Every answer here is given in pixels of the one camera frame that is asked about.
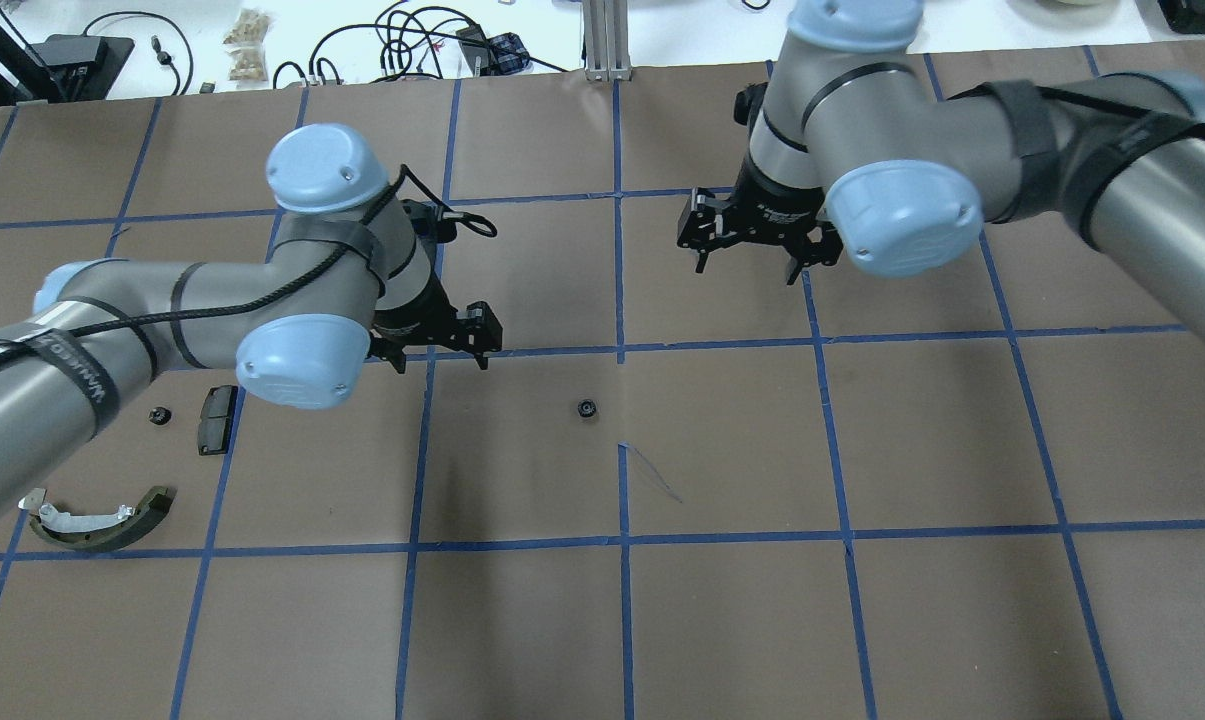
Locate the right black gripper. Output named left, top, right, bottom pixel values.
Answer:
left=676, top=160, right=844, bottom=287

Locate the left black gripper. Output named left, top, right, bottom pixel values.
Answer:
left=368, top=281, right=502, bottom=374

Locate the small black bearing gear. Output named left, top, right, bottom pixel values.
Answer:
left=148, top=406, right=174, bottom=427

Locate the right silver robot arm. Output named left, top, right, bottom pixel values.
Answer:
left=678, top=1, right=1205, bottom=343

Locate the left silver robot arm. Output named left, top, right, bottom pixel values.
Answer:
left=0, top=123, right=502, bottom=518

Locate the black brake pad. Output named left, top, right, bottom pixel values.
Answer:
left=196, top=386, right=239, bottom=456

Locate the dark green brake shoe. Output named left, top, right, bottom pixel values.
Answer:
left=27, top=486, right=176, bottom=553

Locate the white plastic arc piece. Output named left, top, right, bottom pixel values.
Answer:
left=17, top=488, right=46, bottom=515

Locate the aluminium frame post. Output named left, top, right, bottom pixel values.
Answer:
left=580, top=0, right=631, bottom=82

